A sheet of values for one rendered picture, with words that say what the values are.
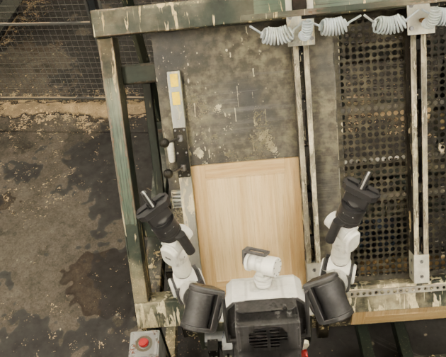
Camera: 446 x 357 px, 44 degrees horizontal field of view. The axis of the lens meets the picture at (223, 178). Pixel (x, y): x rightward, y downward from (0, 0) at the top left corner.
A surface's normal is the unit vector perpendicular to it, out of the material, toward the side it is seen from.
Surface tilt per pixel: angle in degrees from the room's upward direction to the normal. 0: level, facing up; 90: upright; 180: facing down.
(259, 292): 23
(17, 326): 0
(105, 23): 57
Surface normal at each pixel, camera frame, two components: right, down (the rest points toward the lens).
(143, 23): -0.02, 0.23
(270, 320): -0.10, -0.94
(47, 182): -0.09, -0.68
